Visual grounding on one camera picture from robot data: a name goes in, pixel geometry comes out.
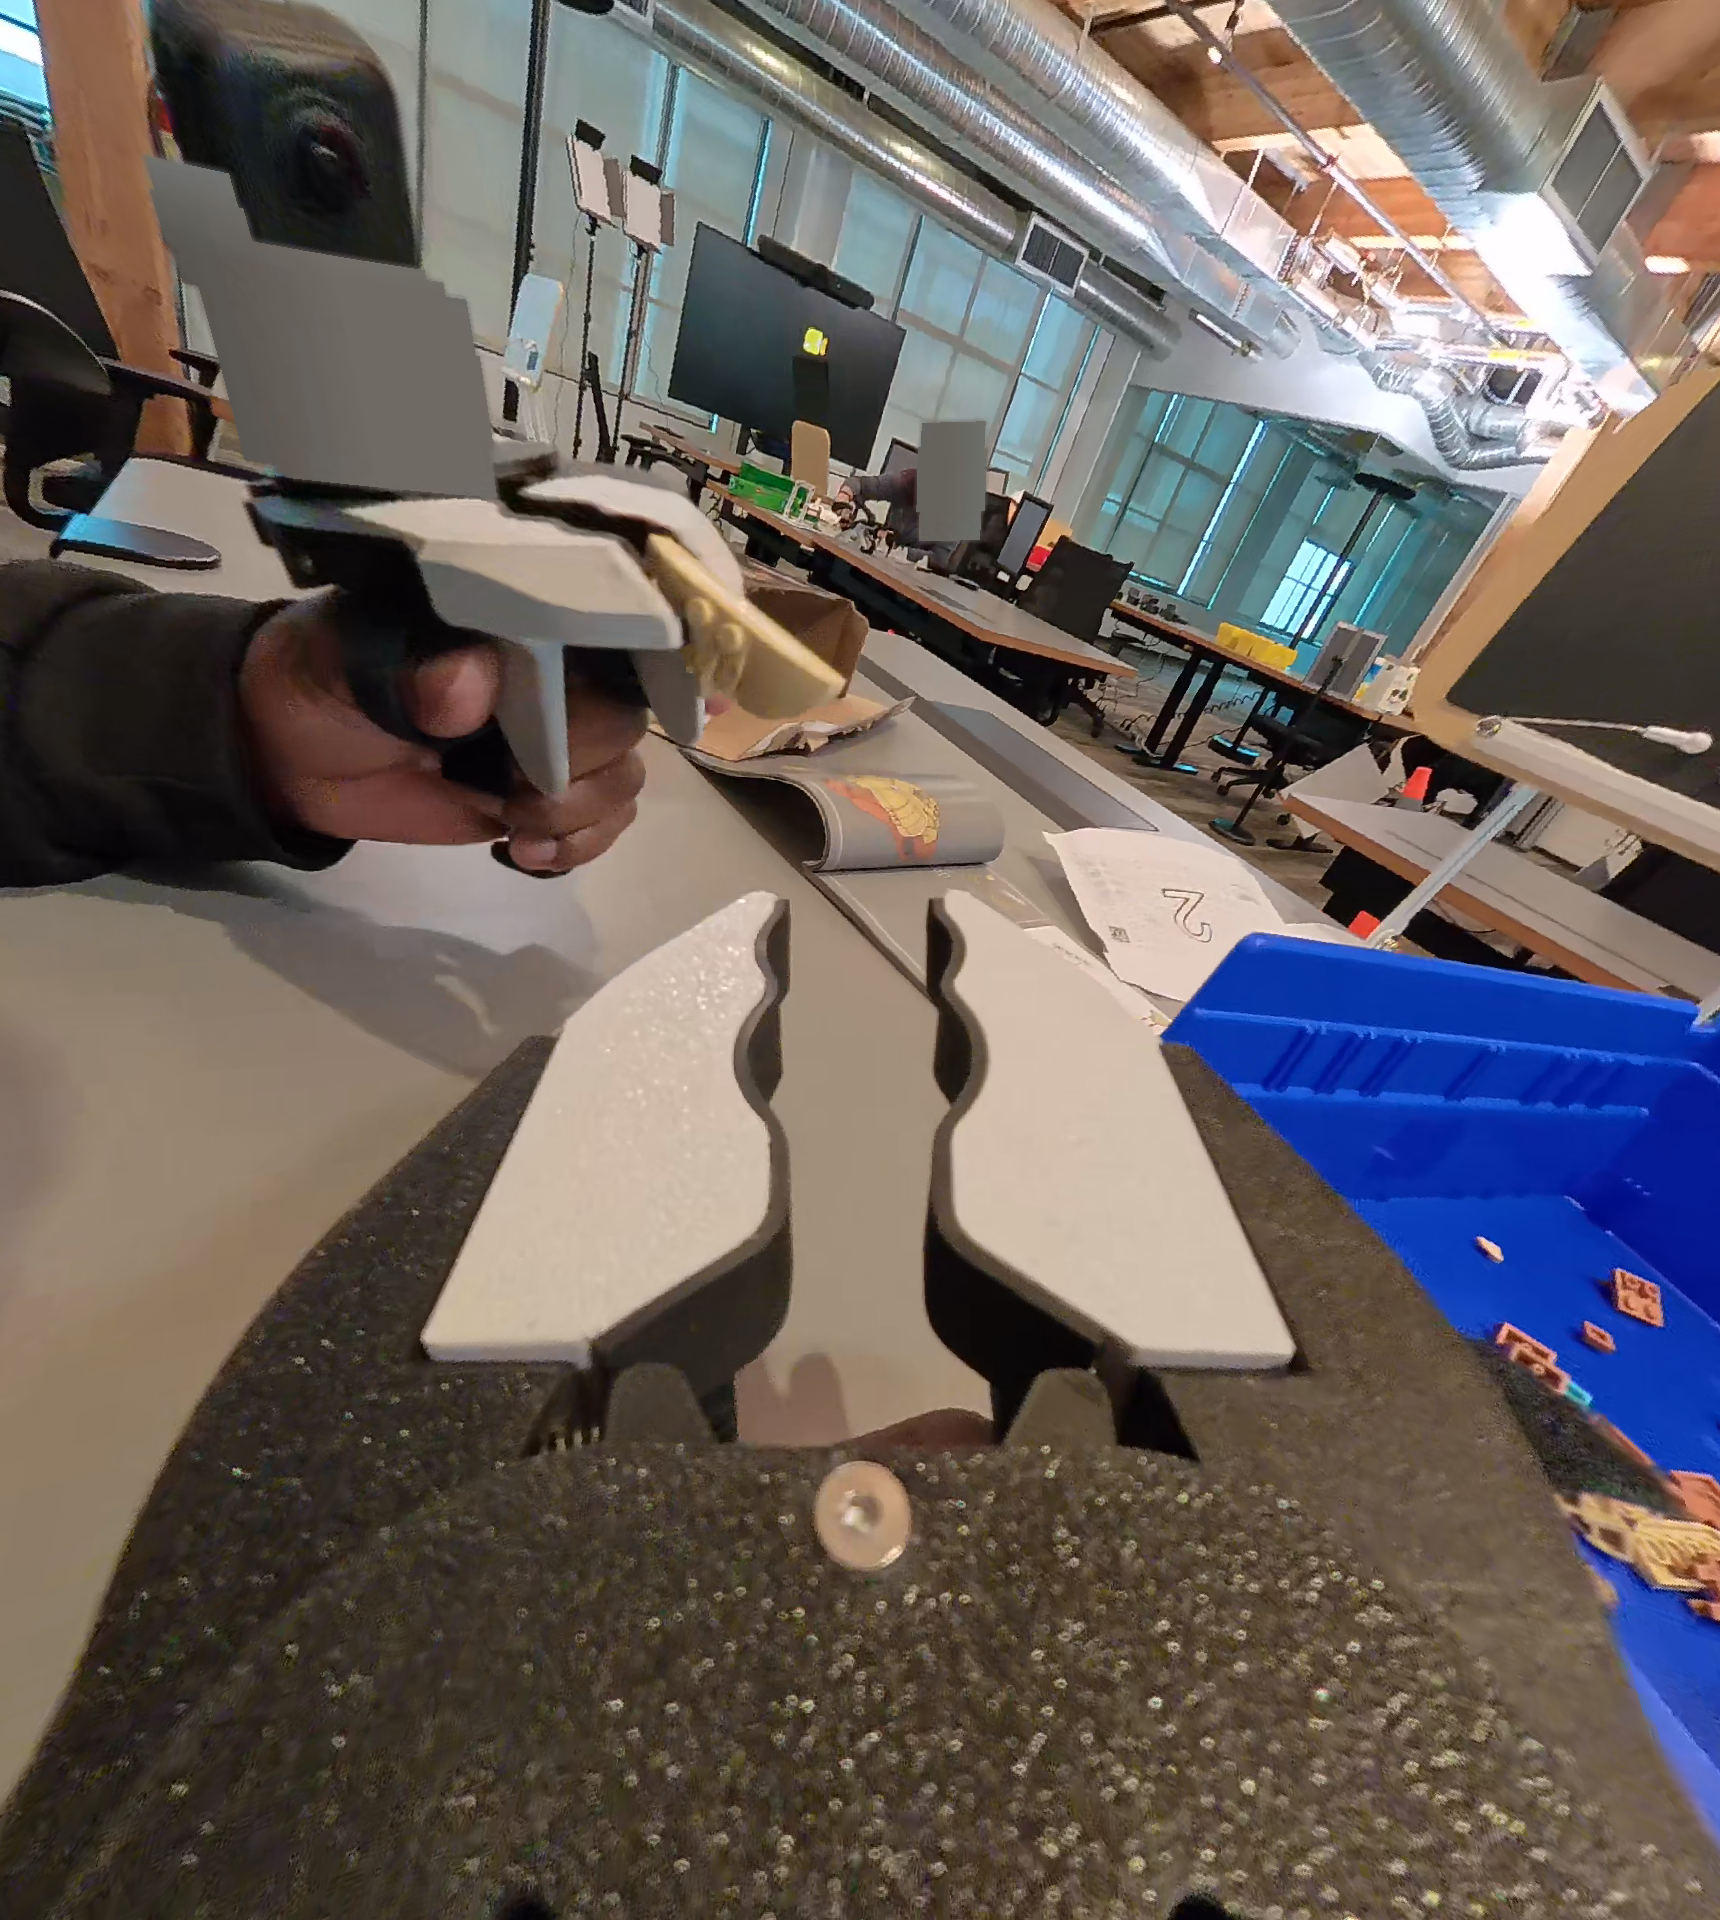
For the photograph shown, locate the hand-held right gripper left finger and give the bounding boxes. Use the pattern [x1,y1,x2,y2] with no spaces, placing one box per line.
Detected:
[423,889,799,1429]

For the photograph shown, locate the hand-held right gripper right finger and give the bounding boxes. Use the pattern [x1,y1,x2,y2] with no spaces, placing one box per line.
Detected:
[927,889,1301,1431]

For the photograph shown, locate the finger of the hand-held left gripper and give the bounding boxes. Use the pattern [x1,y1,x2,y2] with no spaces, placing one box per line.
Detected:
[519,464,747,602]
[347,499,692,658]

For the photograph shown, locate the tan brick assembly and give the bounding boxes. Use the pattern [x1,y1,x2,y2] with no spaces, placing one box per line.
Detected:
[645,532,850,723]

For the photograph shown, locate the person's left forearm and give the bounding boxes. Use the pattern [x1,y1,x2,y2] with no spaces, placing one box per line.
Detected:
[0,554,356,890]

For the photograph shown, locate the long desk with wooden edge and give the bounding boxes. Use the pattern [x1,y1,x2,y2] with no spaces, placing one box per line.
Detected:
[1112,600,1407,771]
[716,486,1139,727]

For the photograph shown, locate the person's left hand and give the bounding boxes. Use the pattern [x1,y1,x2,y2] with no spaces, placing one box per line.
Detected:
[236,592,650,878]

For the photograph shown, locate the open cardboard set box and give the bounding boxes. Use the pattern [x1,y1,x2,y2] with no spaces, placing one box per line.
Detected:
[650,577,919,763]

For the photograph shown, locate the white sign on stand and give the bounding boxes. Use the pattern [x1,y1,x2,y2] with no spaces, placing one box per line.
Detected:
[507,275,571,432]

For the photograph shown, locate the large black display screen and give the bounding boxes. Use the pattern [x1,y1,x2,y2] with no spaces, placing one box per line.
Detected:
[668,224,908,432]

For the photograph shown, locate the blue plastic storage bin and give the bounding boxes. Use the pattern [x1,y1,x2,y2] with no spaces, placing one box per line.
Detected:
[1167,933,1720,1908]

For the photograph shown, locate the white printed paper sheet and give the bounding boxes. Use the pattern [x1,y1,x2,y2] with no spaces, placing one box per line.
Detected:
[1046,825,1291,1002]

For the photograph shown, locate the white panels on tripod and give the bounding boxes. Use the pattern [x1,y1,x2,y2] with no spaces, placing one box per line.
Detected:
[567,121,678,457]

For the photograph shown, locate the grey instruction booklet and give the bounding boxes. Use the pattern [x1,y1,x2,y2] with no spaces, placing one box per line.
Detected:
[680,735,1163,1039]

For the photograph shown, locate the clear acrylic board stand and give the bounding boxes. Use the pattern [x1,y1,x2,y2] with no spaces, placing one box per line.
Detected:
[1363,787,1720,1027]

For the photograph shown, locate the white card sheet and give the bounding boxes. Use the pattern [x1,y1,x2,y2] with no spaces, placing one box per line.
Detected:
[1287,742,1407,808]

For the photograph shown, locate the group of small loose bricks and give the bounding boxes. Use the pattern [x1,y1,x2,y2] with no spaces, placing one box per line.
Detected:
[1474,1236,1720,1638]

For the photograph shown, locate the black floor lamp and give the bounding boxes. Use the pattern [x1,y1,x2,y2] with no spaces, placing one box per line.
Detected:
[1311,473,1420,642]

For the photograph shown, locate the wooden support post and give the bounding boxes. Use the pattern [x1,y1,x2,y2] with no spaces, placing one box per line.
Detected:
[35,0,198,457]

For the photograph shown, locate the white bar with pull cords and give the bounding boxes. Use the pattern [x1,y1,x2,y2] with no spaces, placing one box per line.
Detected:
[1467,713,1720,912]

